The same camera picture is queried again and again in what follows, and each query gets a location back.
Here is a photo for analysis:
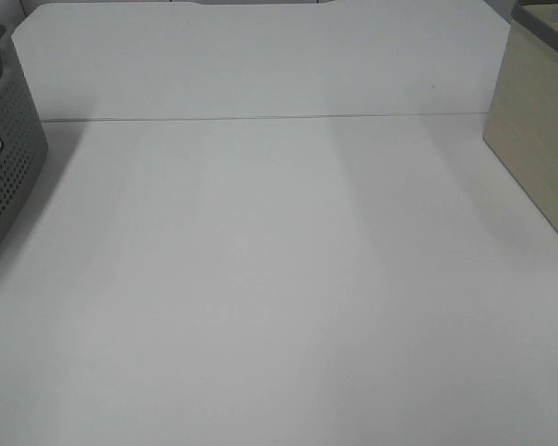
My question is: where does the beige storage box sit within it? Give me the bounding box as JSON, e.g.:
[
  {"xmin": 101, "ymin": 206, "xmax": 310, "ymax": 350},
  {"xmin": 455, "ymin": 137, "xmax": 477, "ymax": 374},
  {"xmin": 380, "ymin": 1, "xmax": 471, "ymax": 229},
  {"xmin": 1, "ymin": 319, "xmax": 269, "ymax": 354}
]
[{"xmin": 484, "ymin": 1, "xmax": 558, "ymax": 234}]

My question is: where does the grey perforated plastic basket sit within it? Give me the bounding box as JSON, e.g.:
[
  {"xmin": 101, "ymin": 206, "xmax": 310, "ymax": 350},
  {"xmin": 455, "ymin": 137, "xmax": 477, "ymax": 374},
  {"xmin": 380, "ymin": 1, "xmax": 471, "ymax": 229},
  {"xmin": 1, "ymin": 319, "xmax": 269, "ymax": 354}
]
[{"xmin": 0, "ymin": 23, "xmax": 48, "ymax": 244}]

